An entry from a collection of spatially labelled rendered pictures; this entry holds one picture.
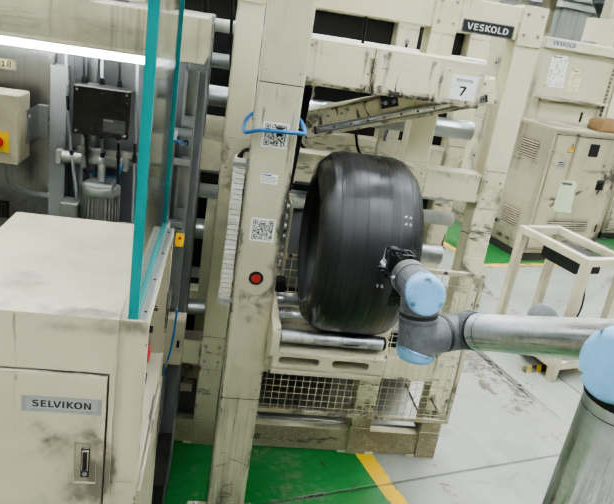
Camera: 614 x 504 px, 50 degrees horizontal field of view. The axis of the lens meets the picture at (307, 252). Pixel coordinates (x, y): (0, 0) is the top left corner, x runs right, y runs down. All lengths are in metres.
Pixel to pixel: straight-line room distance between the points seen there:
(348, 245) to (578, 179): 4.87
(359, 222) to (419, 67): 0.63
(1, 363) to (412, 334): 0.86
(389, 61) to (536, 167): 4.23
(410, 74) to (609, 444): 1.40
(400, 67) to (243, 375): 1.13
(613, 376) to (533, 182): 5.27
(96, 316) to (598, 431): 0.89
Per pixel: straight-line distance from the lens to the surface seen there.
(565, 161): 6.37
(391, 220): 1.86
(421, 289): 1.48
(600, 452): 1.20
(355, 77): 2.18
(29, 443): 1.45
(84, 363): 1.33
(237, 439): 2.34
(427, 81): 2.24
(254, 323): 2.11
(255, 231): 1.99
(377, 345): 2.11
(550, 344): 1.41
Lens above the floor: 1.85
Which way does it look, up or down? 20 degrees down
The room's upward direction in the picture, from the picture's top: 9 degrees clockwise
